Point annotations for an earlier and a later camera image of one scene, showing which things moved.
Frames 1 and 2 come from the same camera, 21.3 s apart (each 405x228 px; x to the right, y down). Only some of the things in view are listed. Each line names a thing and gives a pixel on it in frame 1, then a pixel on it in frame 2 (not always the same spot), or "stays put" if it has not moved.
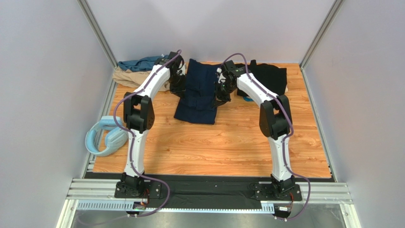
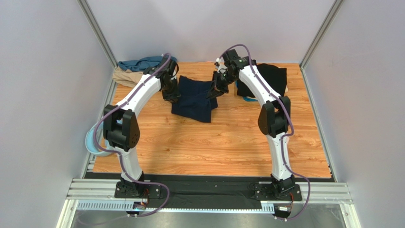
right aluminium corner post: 334,9 stays put
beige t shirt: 130,79 stays put
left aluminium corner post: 90,19 stays put
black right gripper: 221,96 to 218,84
